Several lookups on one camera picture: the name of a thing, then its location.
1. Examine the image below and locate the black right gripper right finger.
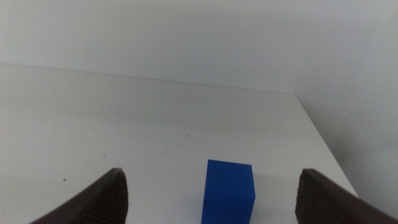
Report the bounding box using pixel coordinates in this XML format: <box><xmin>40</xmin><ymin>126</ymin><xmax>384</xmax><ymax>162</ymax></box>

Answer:
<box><xmin>295</xmin><ymin>168</ymin><xmax>398</xmax><ymax>224</ymax></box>

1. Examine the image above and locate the blue cube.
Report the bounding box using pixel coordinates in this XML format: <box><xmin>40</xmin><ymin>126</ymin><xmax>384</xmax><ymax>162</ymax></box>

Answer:
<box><xmin>200</xmin><ymin>159</ymin><xmax>256</xmax><ymax>224</ymax></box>

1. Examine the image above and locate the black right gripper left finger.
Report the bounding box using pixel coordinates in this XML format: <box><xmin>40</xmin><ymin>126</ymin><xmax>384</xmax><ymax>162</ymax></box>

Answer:
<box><xmin>29</xmin><ymin>167</ymin><xmax>129</xmax><ymax>224</ymax></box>

